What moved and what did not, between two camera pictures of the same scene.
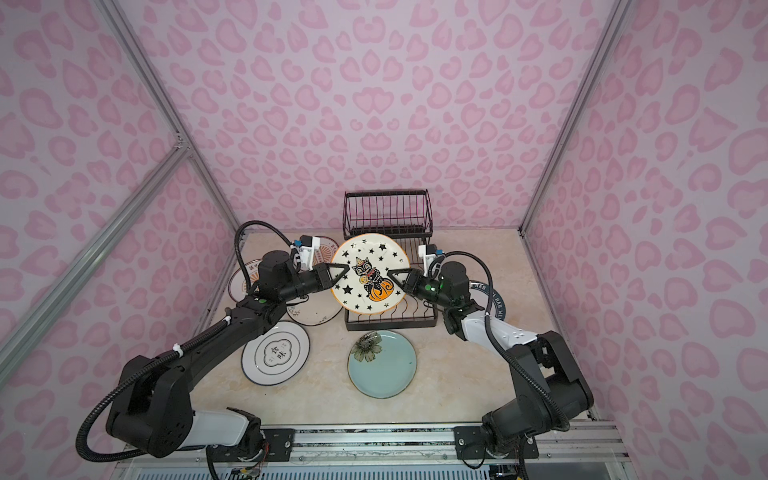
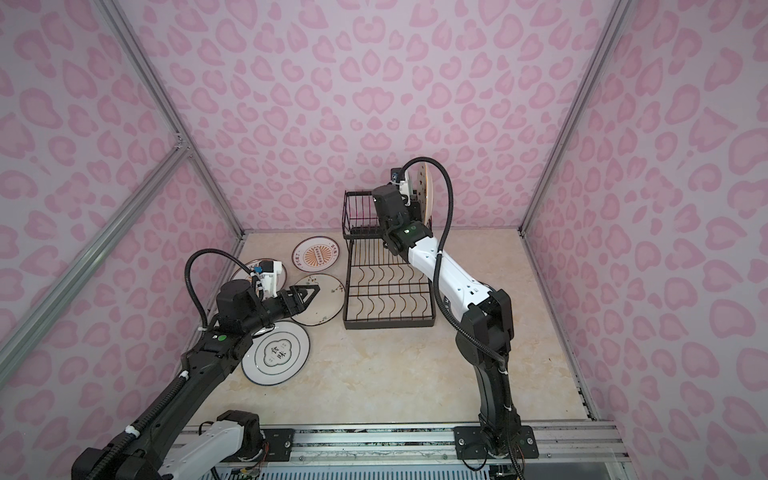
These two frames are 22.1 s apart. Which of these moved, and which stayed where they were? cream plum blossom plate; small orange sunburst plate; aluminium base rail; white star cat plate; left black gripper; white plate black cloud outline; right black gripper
Moved: left black gripper; right black gripper; white star cat plate
Stayed: white plate black cloud outline; aluminium base rail; cream plum blossom plate; small orange sunburst plate
